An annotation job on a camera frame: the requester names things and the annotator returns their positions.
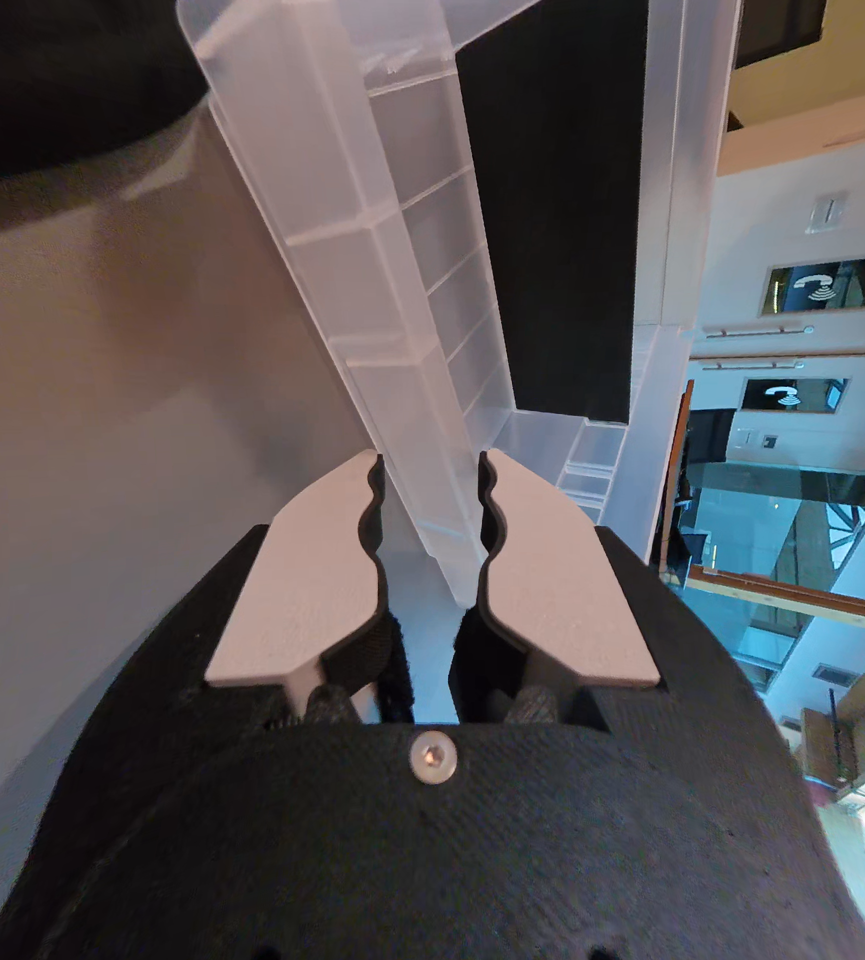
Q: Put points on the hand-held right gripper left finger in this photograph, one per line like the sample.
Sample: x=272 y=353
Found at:
x=312 y=585

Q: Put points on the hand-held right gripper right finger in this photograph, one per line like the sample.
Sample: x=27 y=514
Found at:
x=560 y=585

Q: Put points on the clear plastic organizer box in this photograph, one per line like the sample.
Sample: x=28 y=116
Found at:
x=342 y=247

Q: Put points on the black panel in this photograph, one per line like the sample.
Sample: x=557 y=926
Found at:
x=560 y=225

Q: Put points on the dark round object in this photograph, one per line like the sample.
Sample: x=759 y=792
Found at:
x=57 y=75

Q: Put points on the dark phone-symbol wall sign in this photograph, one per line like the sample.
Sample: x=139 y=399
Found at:
x=826 y=285
x=792 y=395

